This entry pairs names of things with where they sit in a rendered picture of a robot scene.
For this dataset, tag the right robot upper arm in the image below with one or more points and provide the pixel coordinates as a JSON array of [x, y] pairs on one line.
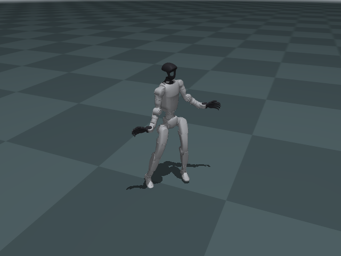
[[159, 92]]

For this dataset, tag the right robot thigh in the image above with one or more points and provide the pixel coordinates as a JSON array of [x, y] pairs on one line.
[[161, 140]]

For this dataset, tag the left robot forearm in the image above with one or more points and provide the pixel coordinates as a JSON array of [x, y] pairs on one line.
[[196, 103]]

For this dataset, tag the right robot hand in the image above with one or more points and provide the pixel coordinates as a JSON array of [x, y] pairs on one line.
[[140, 129]]

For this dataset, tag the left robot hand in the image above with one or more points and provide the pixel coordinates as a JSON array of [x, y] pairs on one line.
[[212, 104]]

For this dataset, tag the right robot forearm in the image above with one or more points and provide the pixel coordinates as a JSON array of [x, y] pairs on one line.
[[153, 123]]

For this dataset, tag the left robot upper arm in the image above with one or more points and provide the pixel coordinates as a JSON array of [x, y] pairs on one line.
[[186, 97]]

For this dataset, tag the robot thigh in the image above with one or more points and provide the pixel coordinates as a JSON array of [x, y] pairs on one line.
[[183, 134], [161, 140]]

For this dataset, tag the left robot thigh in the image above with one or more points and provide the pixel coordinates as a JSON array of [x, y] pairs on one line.
[[183, 134]]

